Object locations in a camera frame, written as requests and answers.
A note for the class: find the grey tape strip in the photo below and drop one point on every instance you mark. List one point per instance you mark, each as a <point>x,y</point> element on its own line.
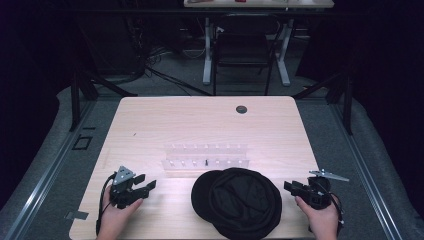
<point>76,215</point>

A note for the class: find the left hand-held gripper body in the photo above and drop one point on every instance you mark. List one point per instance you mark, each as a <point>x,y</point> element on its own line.
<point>124,191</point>

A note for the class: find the black chair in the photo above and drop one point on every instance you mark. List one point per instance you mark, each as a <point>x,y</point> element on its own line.
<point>245,43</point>

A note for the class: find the short black tape strip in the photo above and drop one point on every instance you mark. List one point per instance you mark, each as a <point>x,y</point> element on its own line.
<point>89,128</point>

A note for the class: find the grey table grommet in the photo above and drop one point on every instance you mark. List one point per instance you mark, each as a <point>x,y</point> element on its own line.
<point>241,109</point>

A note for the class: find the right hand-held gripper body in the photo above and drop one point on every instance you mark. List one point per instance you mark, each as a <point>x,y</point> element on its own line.
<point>316,196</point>

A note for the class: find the black tape square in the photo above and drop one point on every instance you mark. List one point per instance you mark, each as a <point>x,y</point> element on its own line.
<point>82,142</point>

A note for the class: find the black metal stand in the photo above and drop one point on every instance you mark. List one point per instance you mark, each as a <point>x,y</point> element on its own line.
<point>340,96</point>
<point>81,86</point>

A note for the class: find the black hat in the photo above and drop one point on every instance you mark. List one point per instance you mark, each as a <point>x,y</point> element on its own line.
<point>240,203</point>

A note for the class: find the person's right hand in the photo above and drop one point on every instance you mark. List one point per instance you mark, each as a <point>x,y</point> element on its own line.
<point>320,221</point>

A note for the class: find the clear acrylic rack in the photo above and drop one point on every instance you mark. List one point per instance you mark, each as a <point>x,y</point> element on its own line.
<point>205,156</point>

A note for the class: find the white desk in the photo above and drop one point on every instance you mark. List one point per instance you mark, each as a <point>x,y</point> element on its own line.
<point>260,4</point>

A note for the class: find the aluminium floor rail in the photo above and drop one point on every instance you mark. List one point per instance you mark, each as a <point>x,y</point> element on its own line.
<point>363,173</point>
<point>43,186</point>

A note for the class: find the person's left hand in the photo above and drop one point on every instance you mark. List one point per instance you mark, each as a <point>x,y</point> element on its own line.
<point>115,218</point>

